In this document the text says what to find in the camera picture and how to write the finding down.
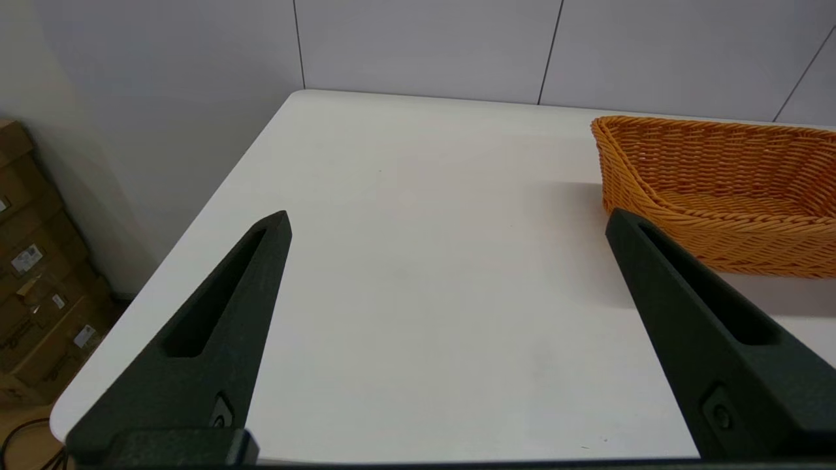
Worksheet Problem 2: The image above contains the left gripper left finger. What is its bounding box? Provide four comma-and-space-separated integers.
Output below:
65, 210, 293, 458

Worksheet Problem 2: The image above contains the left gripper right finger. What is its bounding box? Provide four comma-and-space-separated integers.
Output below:
605, 208, 836, 458

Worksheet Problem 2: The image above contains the orange wicker basket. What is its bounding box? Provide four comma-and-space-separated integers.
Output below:
591, 116, 836, 279

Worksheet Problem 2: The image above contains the brown cardboard box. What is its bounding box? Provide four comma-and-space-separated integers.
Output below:
0, 121, 56, 216
0, 307, 125, 400
0, 196, 89, 288
0, 261, 113, 356

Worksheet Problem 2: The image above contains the black floor cable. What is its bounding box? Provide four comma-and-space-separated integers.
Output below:
0, 418, 69, 470

